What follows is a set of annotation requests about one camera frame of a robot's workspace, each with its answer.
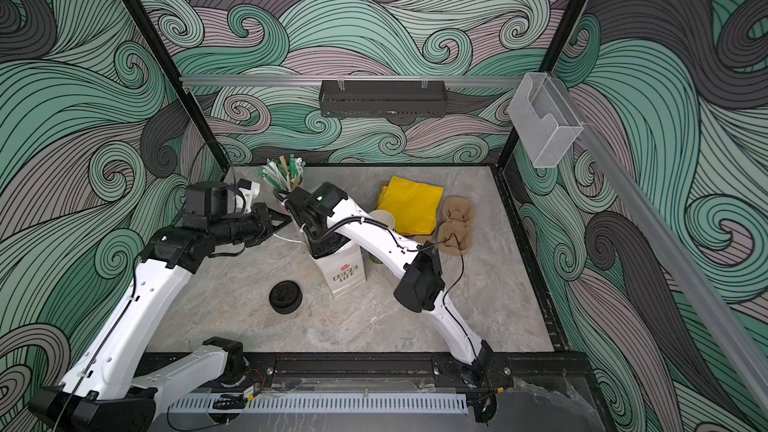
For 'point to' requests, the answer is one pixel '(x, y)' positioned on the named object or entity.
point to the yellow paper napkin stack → (413, 205)
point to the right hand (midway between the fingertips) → (329, 255)
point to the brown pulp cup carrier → (456, 229)
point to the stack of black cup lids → (285, 297)
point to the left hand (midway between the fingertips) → (291, 216)
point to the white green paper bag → (343, 268)
